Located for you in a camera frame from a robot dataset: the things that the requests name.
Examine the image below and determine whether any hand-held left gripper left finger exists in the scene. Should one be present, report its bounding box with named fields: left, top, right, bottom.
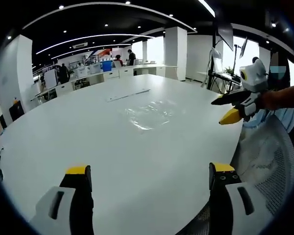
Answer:
left=29, top=164, right=95, bottom=235

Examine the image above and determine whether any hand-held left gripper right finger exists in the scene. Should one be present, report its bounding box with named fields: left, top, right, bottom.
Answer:
left=209, top=162, right=275, bottom=235

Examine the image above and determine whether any pile of clear food packaging bags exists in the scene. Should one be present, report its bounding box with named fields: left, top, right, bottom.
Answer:
left=124, top=99, right=185, bottom=135

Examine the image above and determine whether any person's right hand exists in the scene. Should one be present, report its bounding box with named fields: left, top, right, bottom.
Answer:
left=260, top=89, right=281, bottom=111

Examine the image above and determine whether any black equipment table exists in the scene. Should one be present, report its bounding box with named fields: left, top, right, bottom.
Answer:
left=208, top=70, right=242, bottom=95

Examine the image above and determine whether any white reflector screen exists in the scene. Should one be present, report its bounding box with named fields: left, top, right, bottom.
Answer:
left=210, top=47, right=224, bottom=73

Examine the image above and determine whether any light blue cloth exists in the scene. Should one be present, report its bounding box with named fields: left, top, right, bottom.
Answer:
left=243, top=107, right=294, bottom=134

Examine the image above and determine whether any white mesh office chair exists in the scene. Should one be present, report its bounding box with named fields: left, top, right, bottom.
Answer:
left=183, top=114, right=294, bottom=235

